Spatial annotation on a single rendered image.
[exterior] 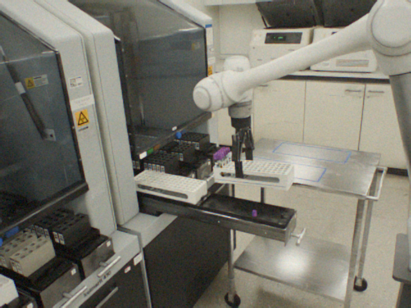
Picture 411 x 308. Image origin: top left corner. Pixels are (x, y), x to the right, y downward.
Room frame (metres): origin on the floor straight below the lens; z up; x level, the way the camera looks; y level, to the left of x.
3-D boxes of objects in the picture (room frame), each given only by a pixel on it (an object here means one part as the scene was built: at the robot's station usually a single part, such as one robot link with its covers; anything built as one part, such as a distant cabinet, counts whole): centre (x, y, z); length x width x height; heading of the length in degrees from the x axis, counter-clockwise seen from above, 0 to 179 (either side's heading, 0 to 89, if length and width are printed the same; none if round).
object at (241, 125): (1.29, -0.13, 1.07); 0.08 x 0.07 x 0.09; 151
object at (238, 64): (1.28, -0.11, 1.25); 0.13 x 0.11 x 0.16; 146
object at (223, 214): (1.22, 0.00, 0.78); 0.73 x 0.14 x 0.09; 61
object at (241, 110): (1.29, -0.13, 1.14); 0.09 x 0.09 x 0.06
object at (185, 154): (1.62, 0.09, 0.85); 0.12 x 0.02 x 0.06; 150
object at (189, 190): (1.31, 0.16, 0.83); 0.30 x 0.10 x 0.06; 61
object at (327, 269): (1.52, -0.44, 0.41); 0.67 x 0.46 x 0.82; 58
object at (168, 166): (1.48, 0.17, 0.85); 0.12 x 0.02 x 0.06; 151
